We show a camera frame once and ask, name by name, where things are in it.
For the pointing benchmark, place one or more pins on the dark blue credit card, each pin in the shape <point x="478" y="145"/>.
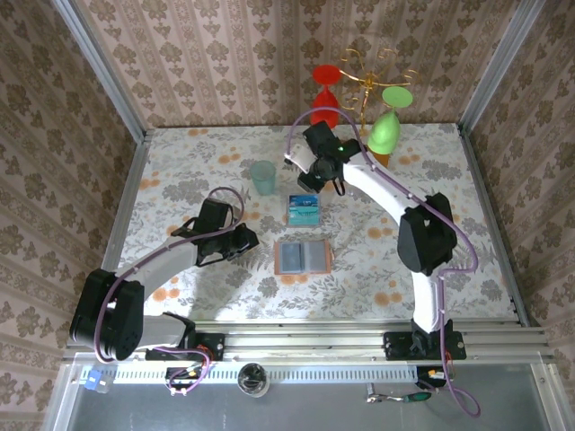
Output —
<point x="298" y="199"/>

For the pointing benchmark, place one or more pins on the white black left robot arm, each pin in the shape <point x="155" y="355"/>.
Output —
<point x="166" y="265"/>

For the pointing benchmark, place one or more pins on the teal plastic cup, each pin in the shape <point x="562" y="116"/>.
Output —
<point x="262" y="179"/>

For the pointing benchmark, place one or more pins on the green plastic wine glass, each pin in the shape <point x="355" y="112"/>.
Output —
<point x="384" y="132"/>

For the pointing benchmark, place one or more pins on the floral tablecloth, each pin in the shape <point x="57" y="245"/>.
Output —
<point x="202" y="148"/>

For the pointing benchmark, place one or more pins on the red plastic wine glass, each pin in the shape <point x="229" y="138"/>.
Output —
<point x="326" y="74"/>

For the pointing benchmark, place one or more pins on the grey metal shelf panel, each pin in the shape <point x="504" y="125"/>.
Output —
<point x="314" y="413"/>

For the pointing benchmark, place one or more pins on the silver ratchet wrench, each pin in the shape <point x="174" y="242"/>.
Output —
<point x="373" y="397"/>

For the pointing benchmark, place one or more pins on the blue and white adapter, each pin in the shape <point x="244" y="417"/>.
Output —
<point x="92" y="380"/>

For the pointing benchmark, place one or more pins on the aluminium table side rail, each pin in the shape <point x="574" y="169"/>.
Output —
<point x="487" y="202"/>
<point x="131" y="179"/>

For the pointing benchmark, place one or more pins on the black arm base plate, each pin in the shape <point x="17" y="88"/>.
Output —
<point x="215" y="345"/>
<point x="395" y="345"/>

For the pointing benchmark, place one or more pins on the aluminium frame post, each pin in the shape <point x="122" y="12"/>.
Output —
<point x="501" y="67"/>
<point x="102" y="67"/>

